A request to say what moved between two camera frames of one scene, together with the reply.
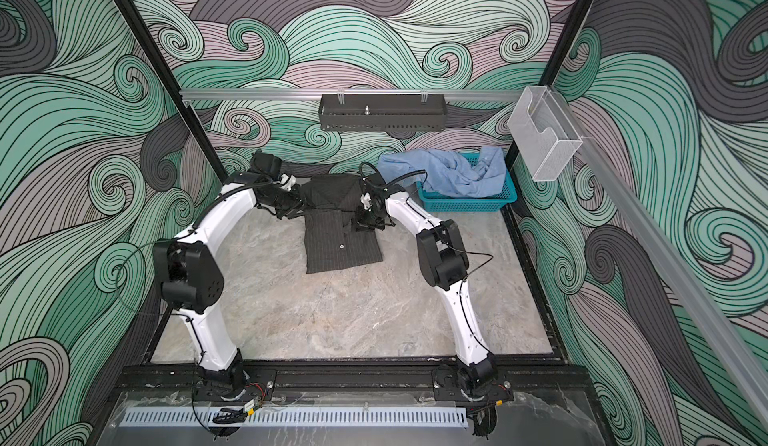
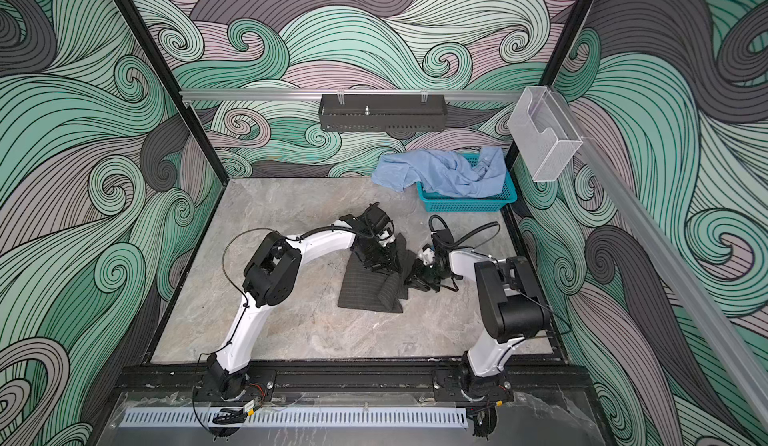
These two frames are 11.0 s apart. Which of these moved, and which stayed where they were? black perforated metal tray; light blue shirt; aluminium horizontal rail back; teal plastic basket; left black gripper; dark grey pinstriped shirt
Moved: dark grey pinstriped shirt; left black gripper
Stayed: black perforated metal tray; light blue shirt; teal plastic basket; aluminium horizontal rail back
